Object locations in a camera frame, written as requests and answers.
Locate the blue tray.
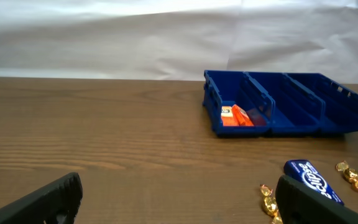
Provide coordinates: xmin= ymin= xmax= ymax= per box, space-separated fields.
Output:
xmin=201 ymin=69 xmax=358 ymax=138

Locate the gold wrapped candy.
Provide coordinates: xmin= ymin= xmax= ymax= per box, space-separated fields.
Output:
xmin=335 ymin=160 xmax=358 ymax=210
xmin=259 ymin=183 xmax=285 ymax=224

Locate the blue candy pack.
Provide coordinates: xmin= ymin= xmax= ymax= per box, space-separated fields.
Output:
xmin=283 ymin=159 xmax=345 ymax=206

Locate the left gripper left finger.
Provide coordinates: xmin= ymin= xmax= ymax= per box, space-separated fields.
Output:
xmin=0 ymin=172 xmax=83 ymax=224

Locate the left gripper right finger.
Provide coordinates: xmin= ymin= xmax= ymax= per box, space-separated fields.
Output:
xmin=275 ymin=174 xmax=358 ymax=224

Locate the orange candy box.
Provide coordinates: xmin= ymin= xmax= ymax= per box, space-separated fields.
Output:
xmin=231 ymin=104 xmax=255 ymax=127
xmin=221 ymin=105 xmax=241 ymax=127

